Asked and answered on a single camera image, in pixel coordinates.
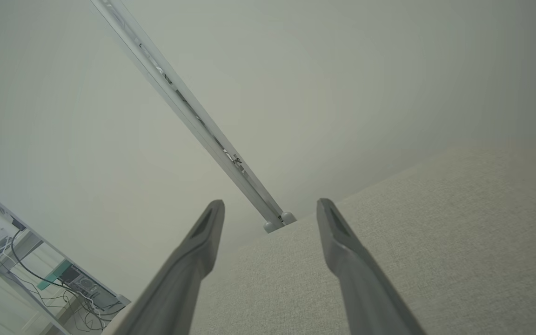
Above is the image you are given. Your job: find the thick black desk cable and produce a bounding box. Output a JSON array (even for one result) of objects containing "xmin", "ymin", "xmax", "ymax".
[{"xmin": 10, "ymin": 229, "xmax": 71, "ymax": 291}]

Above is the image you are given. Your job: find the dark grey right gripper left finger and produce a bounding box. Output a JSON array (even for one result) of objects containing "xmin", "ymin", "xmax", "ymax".
[{"xmin": 108, "ymin": 200, "xmax": 226, "ymax": 335}]

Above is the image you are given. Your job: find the black computer tower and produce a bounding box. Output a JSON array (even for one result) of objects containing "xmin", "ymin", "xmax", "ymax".
[{"xmin": 59, "ymin": 264, "xmax": 127, "ymax": 311}]

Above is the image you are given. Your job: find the white frame desk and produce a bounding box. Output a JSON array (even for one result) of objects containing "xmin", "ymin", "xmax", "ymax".
[{"xmin": 0, "ymin": 178, "xmax": 132, "ymax": 335}]

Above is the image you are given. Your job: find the grey metal post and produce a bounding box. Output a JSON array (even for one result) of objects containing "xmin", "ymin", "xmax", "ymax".
[{"xmin": 90, "ymin": 0, "xmax": 297, "ymax": 234}]

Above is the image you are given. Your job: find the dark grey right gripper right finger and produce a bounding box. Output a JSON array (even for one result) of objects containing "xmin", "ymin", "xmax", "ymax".
[{"xmin": 316, "ymin": 198, "xmax": 426, "ymax": 335}]

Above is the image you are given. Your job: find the teal flat box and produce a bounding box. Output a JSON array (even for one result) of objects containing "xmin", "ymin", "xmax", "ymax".
[{"xmin": 37, "ymin": 260, "xmax": 73, "ymax": 291}]

